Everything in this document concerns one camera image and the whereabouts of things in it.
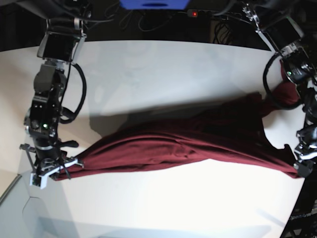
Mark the black power strip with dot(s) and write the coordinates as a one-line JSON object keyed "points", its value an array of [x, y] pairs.
{"points": [[194, 13]]}

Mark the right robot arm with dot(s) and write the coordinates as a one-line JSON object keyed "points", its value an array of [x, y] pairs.
{"points": [[60, 46]]}

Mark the blue box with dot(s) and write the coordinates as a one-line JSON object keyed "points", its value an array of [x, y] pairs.
{"points": [[154, 4]]}

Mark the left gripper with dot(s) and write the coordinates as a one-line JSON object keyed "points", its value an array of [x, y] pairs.
{"points": [[306, 151]]}

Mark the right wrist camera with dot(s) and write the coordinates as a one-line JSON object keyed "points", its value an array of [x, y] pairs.
{"points": [[39, 181]]}

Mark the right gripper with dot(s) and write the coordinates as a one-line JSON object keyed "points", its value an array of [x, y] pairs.
{"points": [[48, 160]]}

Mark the dark red t-shirt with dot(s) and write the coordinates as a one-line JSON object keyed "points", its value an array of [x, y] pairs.
{"points": [[232, 132]]}

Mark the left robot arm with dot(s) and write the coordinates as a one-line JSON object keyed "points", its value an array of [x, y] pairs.
{"points": [[298, 57]]}

